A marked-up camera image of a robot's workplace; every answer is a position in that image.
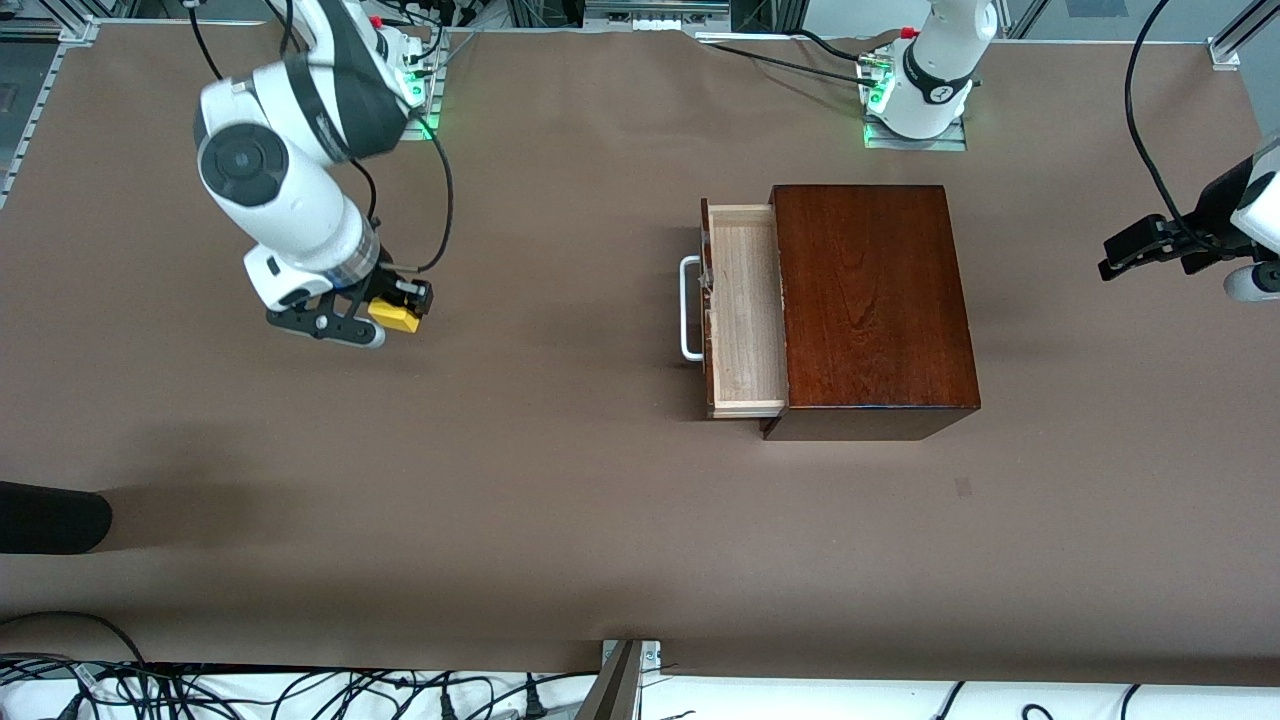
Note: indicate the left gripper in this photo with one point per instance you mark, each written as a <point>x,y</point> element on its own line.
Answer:
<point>1203,236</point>

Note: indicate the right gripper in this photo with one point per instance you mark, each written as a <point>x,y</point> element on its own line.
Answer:
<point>388,288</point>

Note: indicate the yellow wooden cube block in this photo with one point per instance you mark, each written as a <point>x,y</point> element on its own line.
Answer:
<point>392,317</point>

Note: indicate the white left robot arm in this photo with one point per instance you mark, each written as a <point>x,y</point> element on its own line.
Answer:
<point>935,70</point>

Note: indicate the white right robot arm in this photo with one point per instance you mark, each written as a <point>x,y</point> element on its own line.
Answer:
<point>290,200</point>

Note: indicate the dark brown wooden cabinet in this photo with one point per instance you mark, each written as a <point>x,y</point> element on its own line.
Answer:
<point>880,320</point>

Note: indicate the metal equipment rack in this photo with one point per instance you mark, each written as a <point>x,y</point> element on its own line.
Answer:
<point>655,15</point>

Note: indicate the black ribbed foam cylinder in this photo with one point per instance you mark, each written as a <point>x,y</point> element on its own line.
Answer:
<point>50,518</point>

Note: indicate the aluminium frame corner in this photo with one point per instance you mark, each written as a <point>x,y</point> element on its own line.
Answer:
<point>1225,52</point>

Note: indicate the aluminium frame rail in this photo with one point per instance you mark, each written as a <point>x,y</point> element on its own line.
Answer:
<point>30,120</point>

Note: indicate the aluminium frame bar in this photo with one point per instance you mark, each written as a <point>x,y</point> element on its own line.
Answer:
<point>80,30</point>

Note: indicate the silver table bracket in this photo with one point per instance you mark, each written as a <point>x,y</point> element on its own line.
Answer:
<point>652,655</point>

